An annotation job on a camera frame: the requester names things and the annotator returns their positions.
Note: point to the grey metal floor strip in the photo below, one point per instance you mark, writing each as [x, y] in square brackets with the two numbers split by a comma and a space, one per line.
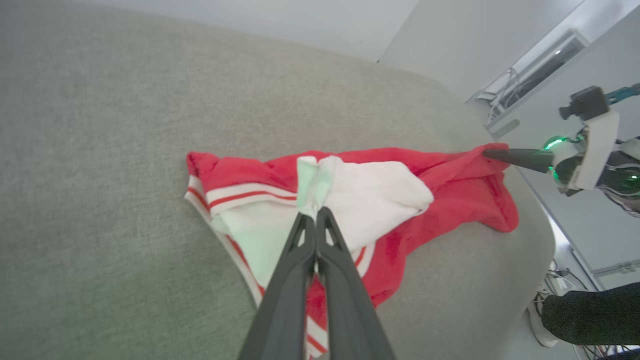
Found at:
[617, 268]

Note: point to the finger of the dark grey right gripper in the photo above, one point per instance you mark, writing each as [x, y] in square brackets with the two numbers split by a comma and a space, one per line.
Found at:
[520, 158]

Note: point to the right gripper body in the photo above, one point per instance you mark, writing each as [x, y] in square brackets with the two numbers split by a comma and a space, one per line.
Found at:
[564, 160]

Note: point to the red and white garment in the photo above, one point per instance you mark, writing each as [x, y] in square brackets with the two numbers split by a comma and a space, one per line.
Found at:
[450, 200]

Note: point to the grey metal bracket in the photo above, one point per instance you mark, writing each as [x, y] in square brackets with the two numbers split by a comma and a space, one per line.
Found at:
[503, 128]

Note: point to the grey fabric sofa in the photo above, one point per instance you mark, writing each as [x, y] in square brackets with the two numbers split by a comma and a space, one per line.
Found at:
[150, 150]

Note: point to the white shoe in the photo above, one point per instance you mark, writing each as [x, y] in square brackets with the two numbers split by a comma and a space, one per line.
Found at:
[541, 325]

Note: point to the person leg black trousers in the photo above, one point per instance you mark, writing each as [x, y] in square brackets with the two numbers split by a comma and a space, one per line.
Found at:
[595, 312]

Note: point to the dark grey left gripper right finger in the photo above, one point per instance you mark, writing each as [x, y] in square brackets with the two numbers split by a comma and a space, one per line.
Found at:
[345, 300]

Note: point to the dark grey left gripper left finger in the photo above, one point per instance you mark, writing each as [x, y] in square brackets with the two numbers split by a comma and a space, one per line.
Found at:
[285, 295]

